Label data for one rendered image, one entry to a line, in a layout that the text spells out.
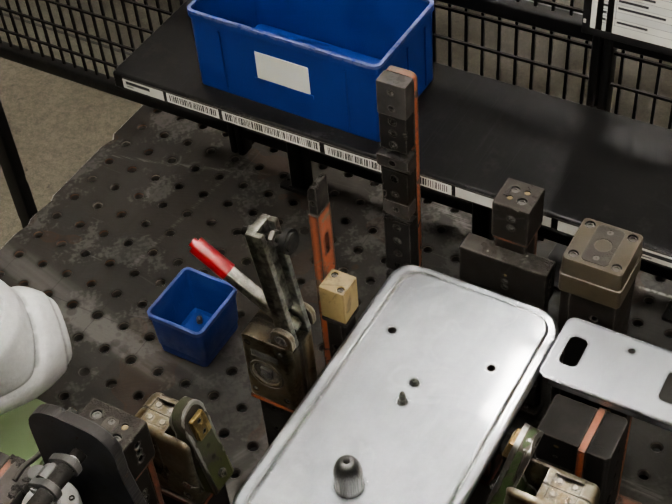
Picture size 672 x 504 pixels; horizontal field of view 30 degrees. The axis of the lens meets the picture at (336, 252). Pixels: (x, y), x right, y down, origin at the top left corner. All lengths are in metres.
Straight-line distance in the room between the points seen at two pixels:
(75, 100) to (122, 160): 1.32
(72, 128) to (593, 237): 2.15
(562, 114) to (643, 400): 0.47
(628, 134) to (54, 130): 2.05
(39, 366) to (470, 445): 0.61
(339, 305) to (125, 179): 0.81
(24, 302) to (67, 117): 1.82
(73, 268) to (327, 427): 0.76
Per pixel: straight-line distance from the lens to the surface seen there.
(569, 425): 1.46
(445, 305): 1.53
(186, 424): 1.33
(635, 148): 1.71
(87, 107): 3.52
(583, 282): 1.53
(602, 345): 1.51
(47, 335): 1.70
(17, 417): 1.89
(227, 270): 1.43
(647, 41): 1.67
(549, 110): 1.75
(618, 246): 1.53
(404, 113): 1.55
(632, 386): 1.47
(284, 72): 1.72
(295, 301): 1.43
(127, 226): 2.12
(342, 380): 1.47
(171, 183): 2.18
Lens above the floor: 2.16
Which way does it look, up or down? 46 degrees down
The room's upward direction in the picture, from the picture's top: 6 degrees counter-clockwise
